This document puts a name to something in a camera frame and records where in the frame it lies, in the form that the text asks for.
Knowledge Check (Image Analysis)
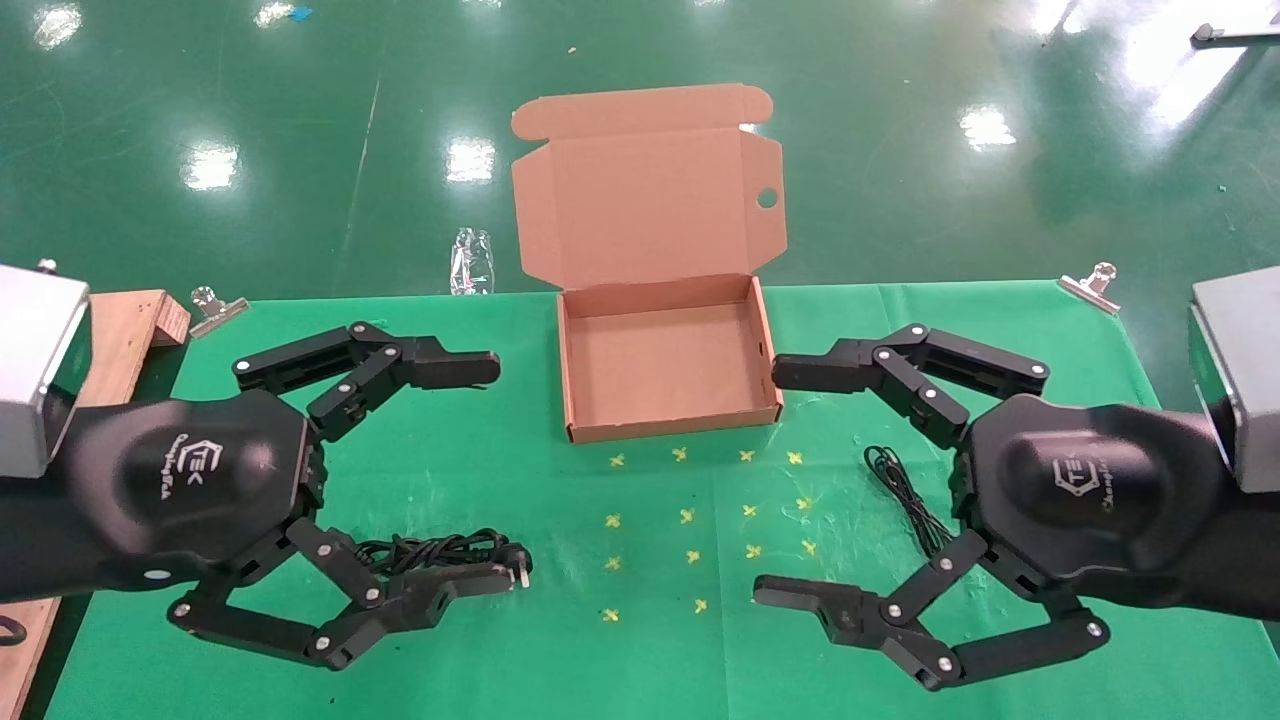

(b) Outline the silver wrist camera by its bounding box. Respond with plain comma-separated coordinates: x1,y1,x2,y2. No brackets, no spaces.
1188,265,1280,496
0,264,93,479

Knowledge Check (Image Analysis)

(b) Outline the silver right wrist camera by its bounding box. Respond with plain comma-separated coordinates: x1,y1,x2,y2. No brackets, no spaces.
1188,265,1280,496

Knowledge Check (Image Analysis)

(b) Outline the open brown cardboard box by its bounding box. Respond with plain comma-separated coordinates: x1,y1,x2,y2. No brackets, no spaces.
510,83,788,444

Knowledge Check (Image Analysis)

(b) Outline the brown wooden board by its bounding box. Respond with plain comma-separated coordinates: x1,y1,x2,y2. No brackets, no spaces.
0,290,191,720

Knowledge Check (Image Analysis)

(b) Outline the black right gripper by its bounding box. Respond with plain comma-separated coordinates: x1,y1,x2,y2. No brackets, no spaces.
752,322,1163,693

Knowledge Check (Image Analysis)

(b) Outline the green table cloth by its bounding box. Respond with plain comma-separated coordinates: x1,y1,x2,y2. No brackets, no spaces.
45,280,1280,720

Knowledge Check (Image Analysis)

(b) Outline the clear crumpled plastic wrapper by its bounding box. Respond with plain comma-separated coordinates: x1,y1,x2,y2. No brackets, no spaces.
450,228,496,296

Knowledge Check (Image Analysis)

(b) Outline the black wired computer mouse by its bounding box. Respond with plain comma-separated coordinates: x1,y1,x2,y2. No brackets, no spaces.
863,445,956,561

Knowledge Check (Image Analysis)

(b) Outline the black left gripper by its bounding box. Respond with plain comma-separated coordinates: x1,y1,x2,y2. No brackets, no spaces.
68,321,521,673

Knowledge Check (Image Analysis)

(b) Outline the black power cable bundle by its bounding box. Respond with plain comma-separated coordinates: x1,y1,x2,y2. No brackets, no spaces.
352,528,534,591

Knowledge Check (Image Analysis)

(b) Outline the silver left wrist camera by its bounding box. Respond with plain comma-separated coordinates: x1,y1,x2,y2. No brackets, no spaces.
0,264,93,479

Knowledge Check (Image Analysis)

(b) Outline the silver metal binder clip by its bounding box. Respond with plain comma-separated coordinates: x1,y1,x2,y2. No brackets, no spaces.
1058,262,1121,315
190,286,249,339

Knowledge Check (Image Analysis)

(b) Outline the grey metal bar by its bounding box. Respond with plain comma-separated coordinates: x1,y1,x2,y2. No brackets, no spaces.
1190,22,1280,49

